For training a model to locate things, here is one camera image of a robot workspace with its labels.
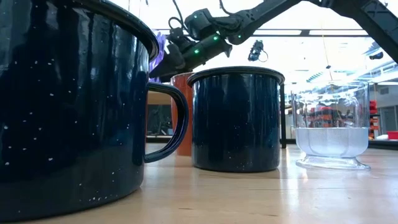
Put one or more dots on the wooden shelf black metal frame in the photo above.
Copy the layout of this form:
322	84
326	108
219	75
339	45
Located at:
283	118

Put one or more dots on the red storage rack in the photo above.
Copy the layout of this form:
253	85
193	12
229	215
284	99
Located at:
373	105

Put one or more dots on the purple faceted tumbler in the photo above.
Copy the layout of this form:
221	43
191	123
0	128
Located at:
161	46

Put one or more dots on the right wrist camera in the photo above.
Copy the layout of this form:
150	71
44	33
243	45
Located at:
178	39

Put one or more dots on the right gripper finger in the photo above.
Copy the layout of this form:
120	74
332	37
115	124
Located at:
169	70

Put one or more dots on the red box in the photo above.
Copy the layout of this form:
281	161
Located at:
392	135

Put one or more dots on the dark ceiling fixture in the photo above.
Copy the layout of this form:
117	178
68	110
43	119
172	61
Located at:
376	56

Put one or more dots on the black ceiling-mounted camera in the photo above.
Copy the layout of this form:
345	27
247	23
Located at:
255	49

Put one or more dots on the black overhead frame bar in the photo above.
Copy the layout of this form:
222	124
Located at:
306	32

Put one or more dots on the clear plastic cup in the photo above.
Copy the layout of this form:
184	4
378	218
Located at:
331	143

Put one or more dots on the dark blue speckled enamel mug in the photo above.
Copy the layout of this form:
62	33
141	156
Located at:
71	109
236	124

